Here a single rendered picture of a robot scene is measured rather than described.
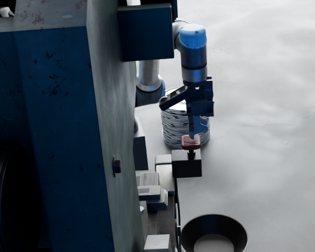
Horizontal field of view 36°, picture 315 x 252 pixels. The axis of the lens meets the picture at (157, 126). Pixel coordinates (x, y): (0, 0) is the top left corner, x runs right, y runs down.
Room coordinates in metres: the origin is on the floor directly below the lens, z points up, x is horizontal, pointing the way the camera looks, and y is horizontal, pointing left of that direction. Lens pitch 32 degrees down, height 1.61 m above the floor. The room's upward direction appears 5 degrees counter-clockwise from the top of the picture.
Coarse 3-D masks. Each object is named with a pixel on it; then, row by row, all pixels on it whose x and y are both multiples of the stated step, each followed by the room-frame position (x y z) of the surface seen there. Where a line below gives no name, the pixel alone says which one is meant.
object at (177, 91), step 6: (174, 90) 1.28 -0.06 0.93; (180, 90) 1.26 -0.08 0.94; (186, 90) 1.24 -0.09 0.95; (192, 90) 1.24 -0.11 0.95; (168, 96) 1.27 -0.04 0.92; (174, 96) 1.25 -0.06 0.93; (180, 96) 1.24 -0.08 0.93; (186, 96) 1.24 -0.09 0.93; (162, 102) 1.25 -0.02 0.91; (168, 102) 1.25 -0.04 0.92; (174, 102) 1.24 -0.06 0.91; (162, 108) 1.25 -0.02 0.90
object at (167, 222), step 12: (156, 168) 1.30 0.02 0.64; (168, 168) 1.29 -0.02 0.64; (168, 180) 1.23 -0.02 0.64; (168, 192) 1.17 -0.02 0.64; (168, 204) 1.14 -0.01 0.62; (168, 216) 1.08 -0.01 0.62; (168, 228) 1.03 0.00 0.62; (180, 228) 1.15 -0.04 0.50; (156, 240) 0.74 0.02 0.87; (168, 240) 0.74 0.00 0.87
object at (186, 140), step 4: (184, 136) 1.29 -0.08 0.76; (188, 136) 1.29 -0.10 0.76; (196, 136) 1.28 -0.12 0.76; (184, 140) 1.27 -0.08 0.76; (188, 140) 1.27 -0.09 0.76; (192, 140) 1.27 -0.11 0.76; (196, 140) 1.26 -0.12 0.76; (184, 144) 1.25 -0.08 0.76; (188, 144) 1.25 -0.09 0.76; (192, 144) 1.24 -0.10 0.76; (196, 144) 1.24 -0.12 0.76; (184, 148) 1.24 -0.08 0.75; (188, 148) 1.23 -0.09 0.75; (192, 148) 1.23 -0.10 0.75; (196, 148) 1.23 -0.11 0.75; (192, 152) 1.26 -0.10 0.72
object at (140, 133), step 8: (136, 136) 1.80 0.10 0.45; (144, 136) 1.81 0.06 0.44; (136, 144) 1.80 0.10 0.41; (144, 144) 1.80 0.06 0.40; (136, 152) 1.80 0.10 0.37; (144, 152) 1.80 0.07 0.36; (136, 160) 1.80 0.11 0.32; (144, 160) 1.80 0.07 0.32; (136, 168) 1.80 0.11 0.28; (144, 168) 1.80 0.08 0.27
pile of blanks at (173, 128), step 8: (160, 112) 2.45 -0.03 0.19; (168, 112) 2.37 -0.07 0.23; (176, 112) 2.32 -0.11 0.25; (184, 112) 2.31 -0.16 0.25; (168, 120) 2.36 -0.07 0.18; (176, 120) 2.33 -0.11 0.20; (184, 120) 2.32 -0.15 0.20; (208, 120) 2.39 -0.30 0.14; (168, 128) 2.36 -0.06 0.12; (176, 128) 2.33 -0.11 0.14; (184, 128) 2.32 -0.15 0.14; (208, 128) 2.39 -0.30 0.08; (168, 136) 2.38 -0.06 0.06; (176, 136) 2.33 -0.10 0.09; (200, 136) 2.33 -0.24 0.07; (208, 136) 2.40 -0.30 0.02; (168, 144) 2.37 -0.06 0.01; (176, 144) 2.33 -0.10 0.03; (200, 144) 2.33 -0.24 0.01
